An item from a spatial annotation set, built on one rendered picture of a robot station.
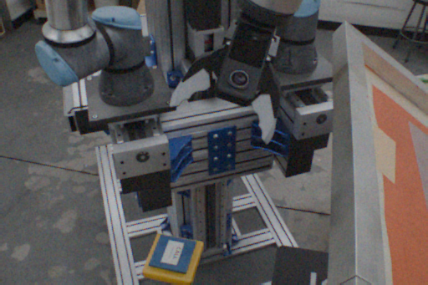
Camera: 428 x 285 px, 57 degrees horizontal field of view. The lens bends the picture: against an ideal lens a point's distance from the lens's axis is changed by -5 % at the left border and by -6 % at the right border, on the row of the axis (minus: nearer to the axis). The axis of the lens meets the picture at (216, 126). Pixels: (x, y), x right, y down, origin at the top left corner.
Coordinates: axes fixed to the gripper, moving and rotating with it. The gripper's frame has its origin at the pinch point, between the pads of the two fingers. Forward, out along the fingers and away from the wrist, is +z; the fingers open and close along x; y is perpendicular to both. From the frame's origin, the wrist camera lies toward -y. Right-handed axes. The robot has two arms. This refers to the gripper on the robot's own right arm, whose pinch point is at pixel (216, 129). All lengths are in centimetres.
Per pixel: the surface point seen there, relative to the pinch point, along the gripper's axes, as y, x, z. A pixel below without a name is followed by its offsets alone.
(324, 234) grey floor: 105, -79, 132
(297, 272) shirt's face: 14, -32, 47
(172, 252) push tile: 12, -1, 54
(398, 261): -17.0, -24.1, -5.8
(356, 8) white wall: 380, -94, 98
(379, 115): 11.1, -24.0, -5.9
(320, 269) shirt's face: 16, -38, 45
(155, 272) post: 6, 1, 56
